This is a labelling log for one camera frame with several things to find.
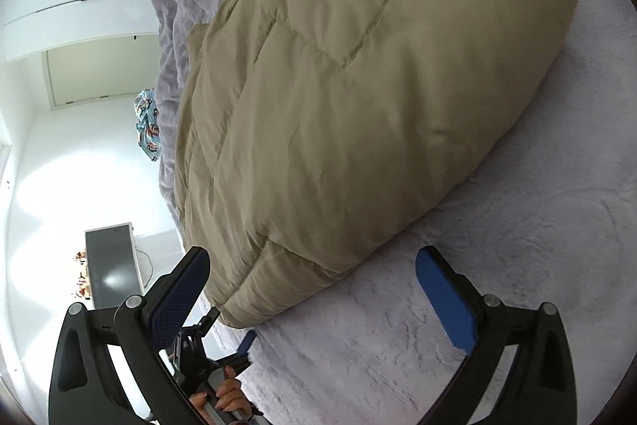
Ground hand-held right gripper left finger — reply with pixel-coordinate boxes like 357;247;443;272
48;246;211;425

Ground person's left hand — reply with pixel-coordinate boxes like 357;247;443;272
190;366;250;425

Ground white door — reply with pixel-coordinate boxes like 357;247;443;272
42;33;164;108

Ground khaki puffer jacket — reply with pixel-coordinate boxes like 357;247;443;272
175;0;584;329

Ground blue patterned cloth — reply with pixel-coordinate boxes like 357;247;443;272
133;88;161;163

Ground purple fleece blanket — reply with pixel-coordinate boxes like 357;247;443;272
142;0;637;425

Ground small colourful figurines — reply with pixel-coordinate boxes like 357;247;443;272
71;250;92;302

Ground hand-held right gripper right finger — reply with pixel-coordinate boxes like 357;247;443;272
414;246;578;425

